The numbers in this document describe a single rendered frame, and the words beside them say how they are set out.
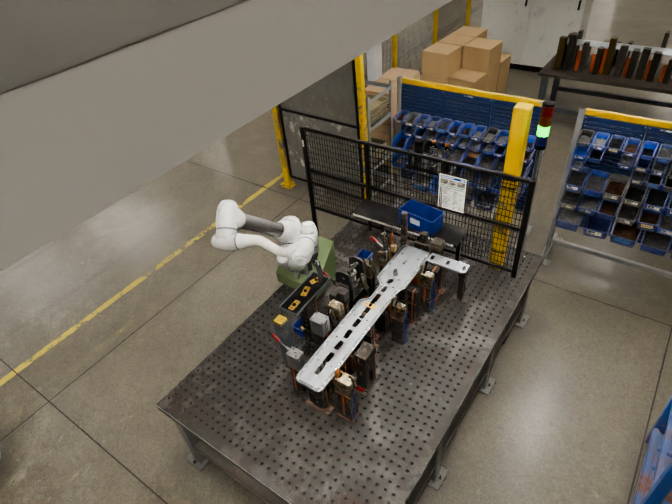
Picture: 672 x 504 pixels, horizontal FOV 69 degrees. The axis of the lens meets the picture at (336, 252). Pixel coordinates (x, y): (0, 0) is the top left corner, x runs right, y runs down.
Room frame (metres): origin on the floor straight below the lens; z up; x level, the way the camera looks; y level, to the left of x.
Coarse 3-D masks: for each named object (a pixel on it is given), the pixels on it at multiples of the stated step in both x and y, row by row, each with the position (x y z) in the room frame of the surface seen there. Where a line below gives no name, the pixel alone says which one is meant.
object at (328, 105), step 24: (336, 72) 4.81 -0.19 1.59; (360, 72) 4.60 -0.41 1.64; (312, 96) 5.03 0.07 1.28; (336, 96) 4.83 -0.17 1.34; (360, 96) 4.61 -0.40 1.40; (288, 120) 5.30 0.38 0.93; (312, 120) 5.07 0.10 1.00; (336, 120) 4.86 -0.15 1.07; (360, 120) 4.62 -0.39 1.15; (288, 144) 5.34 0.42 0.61; (336, 144) 4.87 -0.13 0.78; (360, 144) 4.67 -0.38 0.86; (288, 168) 5.39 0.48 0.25; (336, 168) 4.91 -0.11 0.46; (360, 168) 4.68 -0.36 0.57
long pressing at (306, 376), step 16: (400, 256) 2.66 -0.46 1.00; (416, 256) 2.65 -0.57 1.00; (384, 272) 2.51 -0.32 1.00; (400, 272) 2.50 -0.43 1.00; (416, 272) 2.48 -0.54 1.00; (400, 288) 2.34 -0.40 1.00; (384, 304) 2.21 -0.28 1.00; (352, 320) 2.10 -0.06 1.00; (368, 320) 2.09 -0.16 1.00; (352, 336) 1.97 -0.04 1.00; (320, 352) 1.88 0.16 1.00; (336, 352) 1.86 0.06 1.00; (304, 368) 1.77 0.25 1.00; (336, 368) 1.75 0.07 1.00; (304, 384) 1.67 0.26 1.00; (320, 384) 1.65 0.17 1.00
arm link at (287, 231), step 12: (228, 204) 2.61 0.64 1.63; (216, 216) 2.58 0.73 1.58; (228, 216) 2.55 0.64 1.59; (240, 216) 2.60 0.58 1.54; (252, 216) 2.71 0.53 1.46; (288, 216) 2.95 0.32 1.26; (216, 228) 2.52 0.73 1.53; (252, 228) 2.65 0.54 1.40; (264, 228) 2.70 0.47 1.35; (276, 228) 2.77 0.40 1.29; (288, 228) 2.82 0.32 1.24; (288, 240) 2.79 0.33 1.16
